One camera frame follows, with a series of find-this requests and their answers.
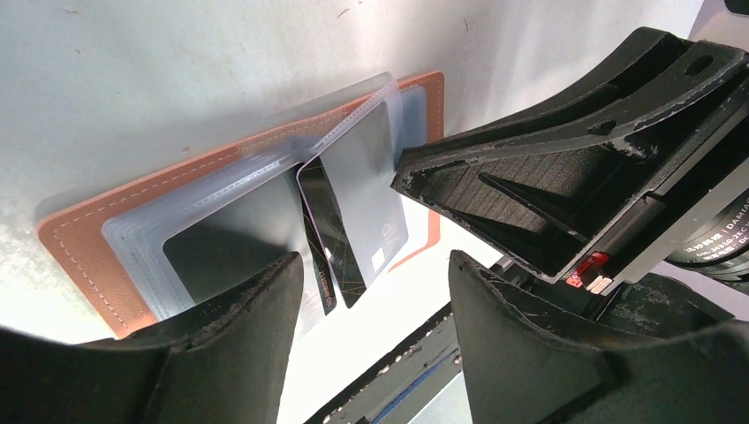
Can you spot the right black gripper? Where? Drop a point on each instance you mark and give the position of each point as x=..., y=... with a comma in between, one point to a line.
x=637, y=173

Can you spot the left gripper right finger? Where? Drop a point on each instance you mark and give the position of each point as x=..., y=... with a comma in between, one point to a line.
x=657, y=353

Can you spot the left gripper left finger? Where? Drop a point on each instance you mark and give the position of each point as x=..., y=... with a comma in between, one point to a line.
x=223, y=361

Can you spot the dark grey credit card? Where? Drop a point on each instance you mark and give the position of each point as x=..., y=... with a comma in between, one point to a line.
x=359, y=220

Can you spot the brown leather card holder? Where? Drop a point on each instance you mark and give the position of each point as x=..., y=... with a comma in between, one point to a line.
x=163, y=244

